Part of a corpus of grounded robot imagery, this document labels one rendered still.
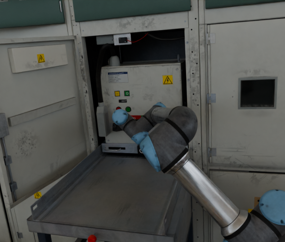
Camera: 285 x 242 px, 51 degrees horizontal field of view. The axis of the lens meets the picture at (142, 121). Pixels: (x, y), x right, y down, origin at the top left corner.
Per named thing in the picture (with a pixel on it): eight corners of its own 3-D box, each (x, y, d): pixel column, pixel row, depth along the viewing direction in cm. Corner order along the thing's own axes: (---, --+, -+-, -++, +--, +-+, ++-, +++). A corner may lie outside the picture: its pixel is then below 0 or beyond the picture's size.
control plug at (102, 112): (106, 137, 172) (103, 107, 168) (98, 137, 174) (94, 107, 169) (111, 132, 179) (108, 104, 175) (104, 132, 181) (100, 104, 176)
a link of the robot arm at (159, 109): (196, 96, 98) (154, 97, 145) (172, 119, 96) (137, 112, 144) (217, 122, 100) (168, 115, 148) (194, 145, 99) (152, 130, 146)
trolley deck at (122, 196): (175, 250, 108) (174, 235, 106) (29, 231, 125) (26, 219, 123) (194, 169, 170) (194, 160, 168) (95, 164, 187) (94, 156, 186)
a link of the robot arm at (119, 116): (118, 128, 137) (107, 116, 140) (126, 132, 147) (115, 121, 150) (130, 116, 137) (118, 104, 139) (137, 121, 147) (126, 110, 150)
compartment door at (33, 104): (0, 206, 137) (-38, 41, 117) (84, 155, 191) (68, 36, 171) (10, 209, 134) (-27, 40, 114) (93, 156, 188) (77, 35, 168)
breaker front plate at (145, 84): (183, 147, 172) (179, 64, 159) (105, 145, 186) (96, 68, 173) (183, 147, 173) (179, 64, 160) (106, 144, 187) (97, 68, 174)
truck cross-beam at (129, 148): (188, 155, 172) (188, 145, 171) (102, 152, 187) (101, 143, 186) (189, 151, 177) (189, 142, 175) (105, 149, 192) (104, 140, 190)
